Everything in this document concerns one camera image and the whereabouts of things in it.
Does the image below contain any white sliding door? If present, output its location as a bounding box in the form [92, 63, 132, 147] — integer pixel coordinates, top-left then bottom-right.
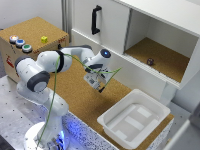
[72, 0, 131, 56]

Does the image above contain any purple block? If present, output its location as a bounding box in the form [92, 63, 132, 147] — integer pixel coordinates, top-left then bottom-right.
[146, 57, 155, 67]

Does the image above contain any black door handle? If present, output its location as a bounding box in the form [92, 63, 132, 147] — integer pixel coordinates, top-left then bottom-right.
[91, 4, 103, 36]

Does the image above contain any white cabinet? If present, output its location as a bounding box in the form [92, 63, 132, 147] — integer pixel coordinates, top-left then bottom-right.
[70, 0, 200, 107]

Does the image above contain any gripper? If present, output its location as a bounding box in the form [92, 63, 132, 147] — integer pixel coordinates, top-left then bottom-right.
[83, 70, 108, 93]

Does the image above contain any yellow block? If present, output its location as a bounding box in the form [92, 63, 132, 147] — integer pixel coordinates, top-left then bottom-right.
[40, 35, 49, 44]

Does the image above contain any green button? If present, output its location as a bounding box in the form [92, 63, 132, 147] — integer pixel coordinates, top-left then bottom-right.
[21, 43, 33, 54]

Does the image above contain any blue button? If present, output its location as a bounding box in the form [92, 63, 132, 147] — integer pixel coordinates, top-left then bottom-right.
[14, 38, 26, 49]

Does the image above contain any wooden drawer box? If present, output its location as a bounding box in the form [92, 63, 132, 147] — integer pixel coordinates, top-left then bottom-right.
[0, 16, 71, 84]

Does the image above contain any white plastic box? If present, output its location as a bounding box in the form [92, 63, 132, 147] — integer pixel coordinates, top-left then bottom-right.
[96, 88, 172, 150]

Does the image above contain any green cable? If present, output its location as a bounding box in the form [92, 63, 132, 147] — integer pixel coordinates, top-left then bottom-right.
[35, 53, 123, 149]

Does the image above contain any red button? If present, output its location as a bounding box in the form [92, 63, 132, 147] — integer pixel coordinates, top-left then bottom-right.
[8, 34, 20, 45]

